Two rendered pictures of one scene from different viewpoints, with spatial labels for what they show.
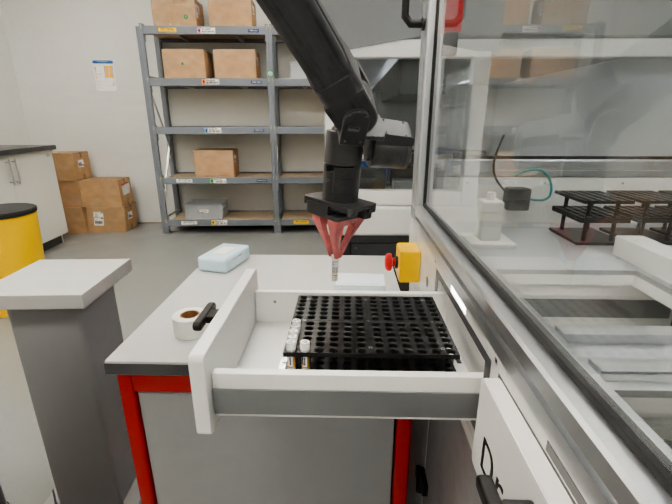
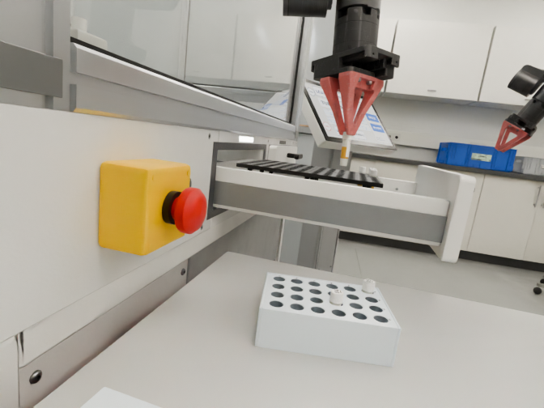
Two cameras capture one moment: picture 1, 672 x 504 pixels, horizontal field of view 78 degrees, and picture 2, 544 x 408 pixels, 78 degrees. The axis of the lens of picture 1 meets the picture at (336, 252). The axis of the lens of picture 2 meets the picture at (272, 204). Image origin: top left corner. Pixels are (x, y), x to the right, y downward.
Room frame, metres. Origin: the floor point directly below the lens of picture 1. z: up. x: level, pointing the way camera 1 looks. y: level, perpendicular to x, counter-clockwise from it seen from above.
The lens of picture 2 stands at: (1.13, 0.00, 0.94)
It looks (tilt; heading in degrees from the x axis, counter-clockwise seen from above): 11 degrees down; 191
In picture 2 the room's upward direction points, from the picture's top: 7 degrees clockwise
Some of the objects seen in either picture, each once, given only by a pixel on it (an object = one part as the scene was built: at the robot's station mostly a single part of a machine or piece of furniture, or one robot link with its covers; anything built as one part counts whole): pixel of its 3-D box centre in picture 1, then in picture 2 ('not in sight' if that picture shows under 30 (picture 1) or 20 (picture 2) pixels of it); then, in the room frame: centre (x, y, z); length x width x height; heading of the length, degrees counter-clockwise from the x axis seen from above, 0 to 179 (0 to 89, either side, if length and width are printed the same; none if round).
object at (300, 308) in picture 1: (298, 321); (373, 179); (0.54, 0.06, 0.90); 0.18 x 0.02 x 0.01; 178
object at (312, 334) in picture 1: (367, 340); (311, 187); (0.54, -0.05, 0.87); 0.22 x 0.18 x 0.06; 88
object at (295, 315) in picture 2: not in sight; (322, 313); (0.81, 0.01, 0.78); 0.12 x 0.08 x 0.04; 98
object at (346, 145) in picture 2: (334, 267); (345, 149); (0.65, 0.00, 0.94); 0.01 x 0.01 x 0.05
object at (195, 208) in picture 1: (207, 209); not in sight; (4.46, 1.42, 0.22); 0.40 x 0.30 x 0.17; 92
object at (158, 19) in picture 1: (178, 16); not in sight; (4.47, 1.51, 2.11); 0.41 x 0.33 x 0.29; 92
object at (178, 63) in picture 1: (188, 66); not in sight; (4.47, 1.46, 1.66); 0.41 x 0.32 x 0.28; 92
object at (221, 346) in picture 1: (232, 335); (432, 202); (0.55, 0.15, 0.87); 0.29 x 0.02 x 0.11; 178
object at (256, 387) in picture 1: (373, 343); (305, 189); (0.54, -0.06, 0.86); 0.40 x 0.26 x 0.06; 88
